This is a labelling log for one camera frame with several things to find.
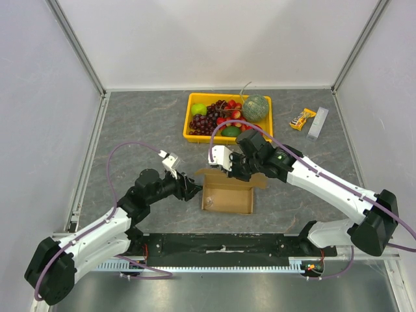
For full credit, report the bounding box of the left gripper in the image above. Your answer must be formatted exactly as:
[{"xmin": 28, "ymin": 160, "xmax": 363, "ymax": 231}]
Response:
[{"xmin": 147, "ymin": 167, "xmax": 203, "ymax": 205}]

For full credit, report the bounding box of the brown cardboard box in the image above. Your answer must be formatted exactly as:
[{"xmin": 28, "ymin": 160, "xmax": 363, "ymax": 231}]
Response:
[{"xmin": 195, "ymin": 168, "xmax": 267, "ymax": 215}]

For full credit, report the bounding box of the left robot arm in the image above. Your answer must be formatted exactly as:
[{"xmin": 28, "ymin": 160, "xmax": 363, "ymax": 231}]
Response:
[{"xmin": 24, "ymin": 169, "xmax": 202, "ymax": 306}]

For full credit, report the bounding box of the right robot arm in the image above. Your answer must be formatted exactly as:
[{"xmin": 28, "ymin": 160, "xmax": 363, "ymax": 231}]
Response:
[{"xmin": 213, "ymin": 129, "xmax": 398, "ymax": 256}]

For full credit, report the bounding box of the grey slim box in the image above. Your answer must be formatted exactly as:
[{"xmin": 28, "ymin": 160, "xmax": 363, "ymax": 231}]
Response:
[{"xmin": 306, "ymin": 107, "xmax": 329, "ymax": 142}]

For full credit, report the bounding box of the green avocado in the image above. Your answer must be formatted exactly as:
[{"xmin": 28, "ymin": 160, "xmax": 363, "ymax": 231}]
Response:
[{"xmin": 221, "ymin": 126, "xmax": 242, "ymax": 138}]

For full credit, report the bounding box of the red tomato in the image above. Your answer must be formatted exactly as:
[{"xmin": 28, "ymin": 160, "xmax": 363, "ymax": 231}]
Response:
[{"xmin": 252, "ymin": 124, "xmax": 263, "ymax": 133}]

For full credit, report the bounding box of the purple grape bunch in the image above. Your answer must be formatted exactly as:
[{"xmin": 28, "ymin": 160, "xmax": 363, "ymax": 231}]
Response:
[{"xmin": 188, "ymin": 102, "xmax": 218, "ymax": 136}]

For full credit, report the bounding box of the red strawberry cluster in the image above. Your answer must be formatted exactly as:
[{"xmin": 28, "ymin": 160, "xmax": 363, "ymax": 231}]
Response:
[{"xmin": 214, "ymin": 99, "xmax": 245, "ymax": 128}]

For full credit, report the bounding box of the green netted melon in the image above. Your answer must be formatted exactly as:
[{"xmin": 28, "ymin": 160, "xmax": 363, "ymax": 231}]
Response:
[{"xmin": 239, "ymin": 82, "xmax": 269, "ymax": 122}]

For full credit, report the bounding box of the green apple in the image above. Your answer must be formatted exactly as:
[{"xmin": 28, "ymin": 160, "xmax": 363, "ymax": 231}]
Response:
[{"xmin": 190, "ymin": 103, "xmax": 207, "ymax": 116}]

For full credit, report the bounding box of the yellow candy bar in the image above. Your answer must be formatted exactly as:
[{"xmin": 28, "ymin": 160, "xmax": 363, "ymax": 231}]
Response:
[{"xmin": 289, "ymin": 109, "xmax": 317, "ymax": 131}]

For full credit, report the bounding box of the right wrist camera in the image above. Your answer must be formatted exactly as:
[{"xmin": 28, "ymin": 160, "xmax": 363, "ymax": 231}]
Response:
[{"xmin": 208, "ymin": 145, "xmax": 232, "ymax": 172}]

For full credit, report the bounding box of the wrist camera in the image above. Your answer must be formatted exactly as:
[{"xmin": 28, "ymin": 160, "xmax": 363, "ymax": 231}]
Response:
[
  {"xmin": 208, "ymin": 145, "xmax": 232, "ymax": 172},
  {"xmin": 159, "ymin": 150, "xmax": 181, "ymax": 179}
]

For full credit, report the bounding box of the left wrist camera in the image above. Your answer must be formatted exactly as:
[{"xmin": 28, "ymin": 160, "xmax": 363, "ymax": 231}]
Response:
[{"xmin": 159, "ymin": 150, "xmax": 181, "ymax": 179}]

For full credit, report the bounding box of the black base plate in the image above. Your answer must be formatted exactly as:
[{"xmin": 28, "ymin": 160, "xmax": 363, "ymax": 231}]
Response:
[{"xmin": 124, "ymin": 233, "xmax": 337, "ymax": 267}]

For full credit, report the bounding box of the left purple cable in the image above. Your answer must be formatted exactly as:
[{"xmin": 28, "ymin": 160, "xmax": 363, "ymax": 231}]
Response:
[{"xmin": 34, "ymin": 142, "xmax": 173, "ymax": 302}]

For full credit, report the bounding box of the purple cable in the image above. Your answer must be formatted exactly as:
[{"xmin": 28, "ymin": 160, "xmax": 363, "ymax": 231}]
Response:
[
  {"xmin": 209, "ymin": 119, "xmax": 416, "ymax": 281},
  {"xmin": 34, "ymin": 142, "xmax": 173, "ymax": 302}
]

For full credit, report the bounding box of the slotted cable duct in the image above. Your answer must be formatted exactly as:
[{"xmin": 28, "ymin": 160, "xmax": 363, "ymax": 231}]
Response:
[{"xmin": 92, "ymin": 258, "xmax": 317, "ymax": 274}]

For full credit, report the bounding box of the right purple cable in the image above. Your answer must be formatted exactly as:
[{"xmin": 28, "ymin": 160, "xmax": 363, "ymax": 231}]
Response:
[{"xmin": 209, "ymin": 119, "xmax": 416, "ymax": 281}]

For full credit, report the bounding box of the right aluminium frame post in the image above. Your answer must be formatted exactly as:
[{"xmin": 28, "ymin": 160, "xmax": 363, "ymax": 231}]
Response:
[{"xmin": 331, "ymin": 0, "xmax": 391, "ymax": 95}]

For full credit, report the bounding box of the aluminium frame post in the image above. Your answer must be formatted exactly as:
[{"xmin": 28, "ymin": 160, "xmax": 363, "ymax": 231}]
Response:
[
  {"xmin": 45, "ymin": 0, "xmax": 107, "ymax": 97},
  {"xmin": 331, "ymin": 0, "xmax": 391, "ymax": 95}
]

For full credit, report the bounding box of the left aluminium frame post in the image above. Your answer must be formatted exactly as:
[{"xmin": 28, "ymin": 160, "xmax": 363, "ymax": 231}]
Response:
[{"xmin": 45, "ymin": 0, "xmax": 107, "ymax": 97}]

